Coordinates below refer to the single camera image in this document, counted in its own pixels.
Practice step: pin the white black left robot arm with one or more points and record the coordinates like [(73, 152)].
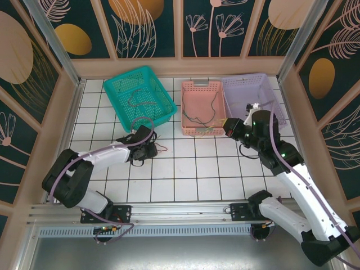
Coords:
[(107, 156)]

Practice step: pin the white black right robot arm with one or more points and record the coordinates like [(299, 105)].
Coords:
[(306, 191)]

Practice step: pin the pink perforated plastic basket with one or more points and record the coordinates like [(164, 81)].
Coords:
[(202, 107)]

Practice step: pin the lilac perforated plastic basket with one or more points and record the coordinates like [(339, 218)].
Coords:
[(247, 90)]

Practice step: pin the teal perforated plastic basket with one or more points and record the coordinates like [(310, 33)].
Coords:
[(146, 92)]

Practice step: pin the small circuit board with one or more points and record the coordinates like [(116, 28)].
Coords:
[(112, 229), (268, 224)]

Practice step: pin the grey metal sheet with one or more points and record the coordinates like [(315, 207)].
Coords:
[(180, 253)]

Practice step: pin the aluminium side rail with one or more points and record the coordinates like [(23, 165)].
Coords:
[(291, 112), (72, 112)]

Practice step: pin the aluminium mounting rail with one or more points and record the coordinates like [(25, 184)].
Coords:
[(180, 211)]

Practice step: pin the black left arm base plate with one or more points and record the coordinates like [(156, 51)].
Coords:
[(123, 213)]

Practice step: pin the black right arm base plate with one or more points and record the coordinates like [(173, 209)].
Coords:
[(239, 211)]

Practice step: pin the aluminium corner post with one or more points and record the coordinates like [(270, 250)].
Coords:
[(56, 47), (301, 39)]

